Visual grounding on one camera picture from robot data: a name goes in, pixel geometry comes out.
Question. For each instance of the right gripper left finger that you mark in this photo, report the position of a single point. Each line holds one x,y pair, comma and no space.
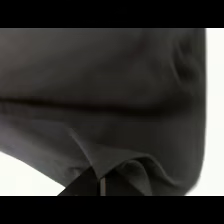
85,185

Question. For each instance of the black garment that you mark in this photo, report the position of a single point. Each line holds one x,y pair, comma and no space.
100,83

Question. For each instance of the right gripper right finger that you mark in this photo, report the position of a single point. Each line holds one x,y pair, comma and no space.
109,186

